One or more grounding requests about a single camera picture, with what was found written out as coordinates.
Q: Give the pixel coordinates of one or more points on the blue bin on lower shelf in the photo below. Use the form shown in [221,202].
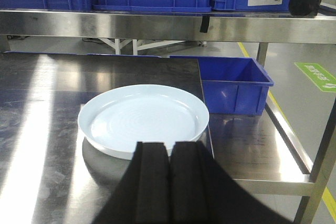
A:
[229,85]

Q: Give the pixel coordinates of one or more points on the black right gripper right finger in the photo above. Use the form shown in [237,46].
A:
[202,192]

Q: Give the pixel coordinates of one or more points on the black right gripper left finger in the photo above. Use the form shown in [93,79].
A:
[142,195]

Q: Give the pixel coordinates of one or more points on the green floor sign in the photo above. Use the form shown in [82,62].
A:
[318,75]

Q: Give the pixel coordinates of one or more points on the white frame trolley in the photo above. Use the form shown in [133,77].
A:
[137,45]

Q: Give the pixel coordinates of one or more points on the light blue plate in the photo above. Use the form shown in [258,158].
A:
[114,121]

